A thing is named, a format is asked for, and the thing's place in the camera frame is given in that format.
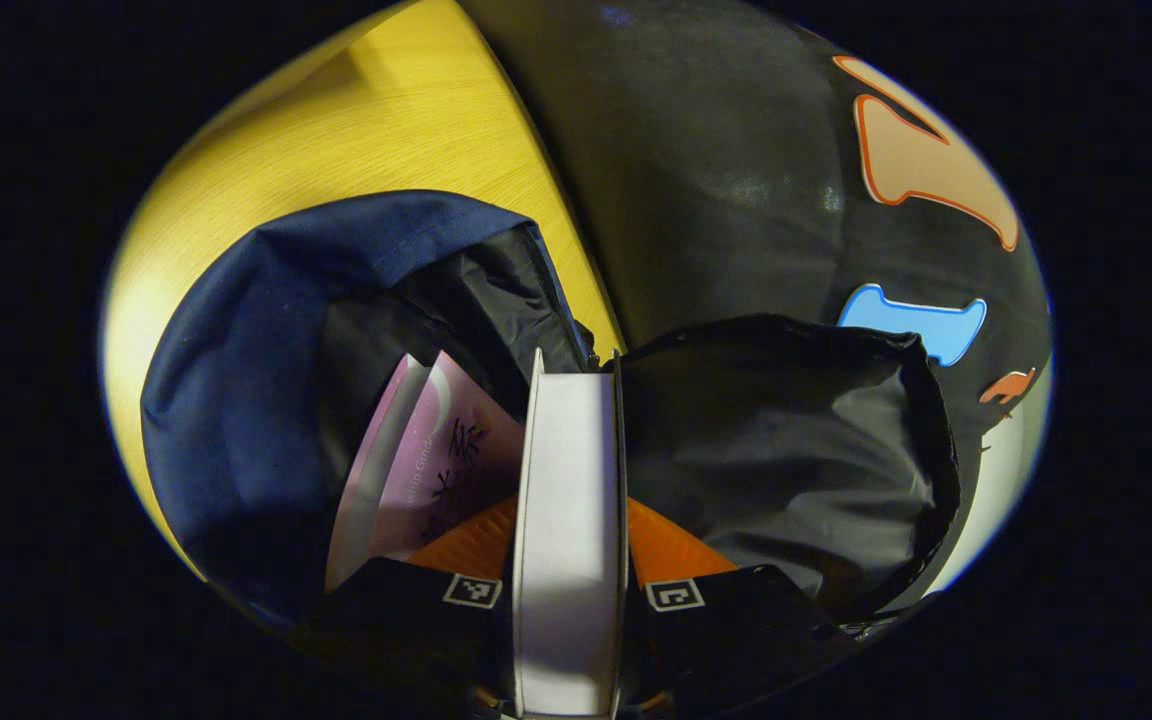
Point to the pink book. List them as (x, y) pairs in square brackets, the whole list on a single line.
[(446, 460)]

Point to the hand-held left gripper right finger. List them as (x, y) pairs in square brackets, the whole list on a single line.
[(716, 630)]

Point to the black backdrop cloth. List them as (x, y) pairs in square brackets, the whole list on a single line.
[(736, 150)]

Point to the blue schoolbag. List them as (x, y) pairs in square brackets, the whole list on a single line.
[(256, 400)]

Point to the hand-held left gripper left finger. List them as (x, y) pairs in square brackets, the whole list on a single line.
[(416, 620)]

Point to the white book with dark cover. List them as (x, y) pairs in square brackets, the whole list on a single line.
[(568, 520)]

